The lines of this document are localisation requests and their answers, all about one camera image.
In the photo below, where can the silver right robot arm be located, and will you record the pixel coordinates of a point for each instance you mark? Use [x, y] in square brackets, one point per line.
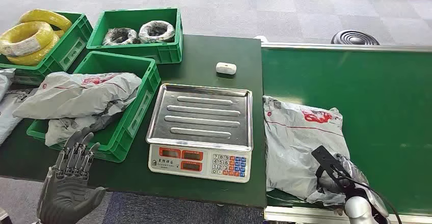
[359, 212]

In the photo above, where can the electronic scale steel tray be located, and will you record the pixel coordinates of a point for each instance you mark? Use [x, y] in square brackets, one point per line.
[199, 114]

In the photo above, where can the black ribbed round object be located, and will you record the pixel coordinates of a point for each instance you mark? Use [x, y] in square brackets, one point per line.
[354, 37]

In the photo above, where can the green conveyor belt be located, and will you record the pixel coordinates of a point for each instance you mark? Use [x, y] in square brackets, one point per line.
[388, 97]

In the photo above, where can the grey courier package red print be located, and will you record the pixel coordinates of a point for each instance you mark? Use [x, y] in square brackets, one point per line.
[297, 141]
[77, 97]

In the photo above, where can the small white rounded case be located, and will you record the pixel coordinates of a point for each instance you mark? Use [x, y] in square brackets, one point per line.
[226, 68]

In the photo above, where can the silver conveyor frame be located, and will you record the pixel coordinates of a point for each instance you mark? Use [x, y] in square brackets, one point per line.
[337, 46]

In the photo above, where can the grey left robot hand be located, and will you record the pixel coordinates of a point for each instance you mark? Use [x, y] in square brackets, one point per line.
[67, 195]

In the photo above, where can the black wrist bracket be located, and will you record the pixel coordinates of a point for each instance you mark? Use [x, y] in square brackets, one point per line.
[325, 158]

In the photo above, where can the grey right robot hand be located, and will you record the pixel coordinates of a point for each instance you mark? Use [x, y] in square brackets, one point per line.
[357, 178]

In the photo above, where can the green plastic crate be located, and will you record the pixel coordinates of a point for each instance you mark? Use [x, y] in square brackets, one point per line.
[162, 52]
[135, 114]
[67, 52]

